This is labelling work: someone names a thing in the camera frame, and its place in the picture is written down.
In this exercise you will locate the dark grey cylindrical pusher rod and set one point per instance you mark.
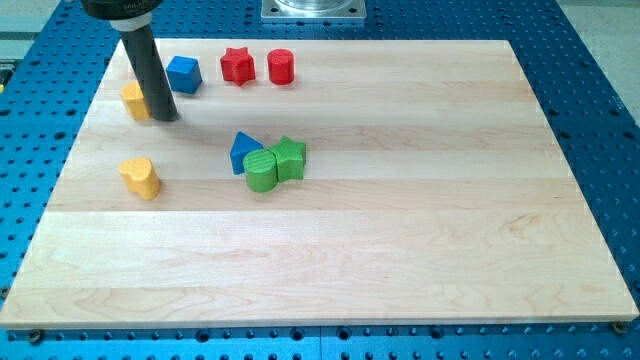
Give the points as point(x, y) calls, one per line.
point(138, 40)

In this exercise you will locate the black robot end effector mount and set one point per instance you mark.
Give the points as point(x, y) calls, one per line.
point(118, 9)

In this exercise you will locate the blue wooden cube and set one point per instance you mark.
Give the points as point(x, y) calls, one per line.
point(184, 74)

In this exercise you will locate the blue wooden triangle block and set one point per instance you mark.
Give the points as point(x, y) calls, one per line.
point(243, 144)

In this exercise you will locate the yellow wooden block behind rod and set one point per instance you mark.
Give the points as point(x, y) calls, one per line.
point(134, 101)

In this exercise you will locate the red wooden star block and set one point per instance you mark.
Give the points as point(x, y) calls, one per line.
point(237, 66)

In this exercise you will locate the yellow wooden heart block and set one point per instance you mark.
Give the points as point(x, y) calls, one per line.
point(140, 177)

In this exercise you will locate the red wooden cylinder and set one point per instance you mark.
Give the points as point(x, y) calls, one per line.
point(281, 67)

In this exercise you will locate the green wooden cylinder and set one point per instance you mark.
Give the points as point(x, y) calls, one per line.
point(260, 170)

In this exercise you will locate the green wooden star block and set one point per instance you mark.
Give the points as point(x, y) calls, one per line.
point(290, 158)

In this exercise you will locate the light wooden board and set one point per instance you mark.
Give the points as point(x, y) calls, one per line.
point(434, 191)

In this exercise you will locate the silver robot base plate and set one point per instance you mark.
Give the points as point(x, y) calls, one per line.
point(314, 9)

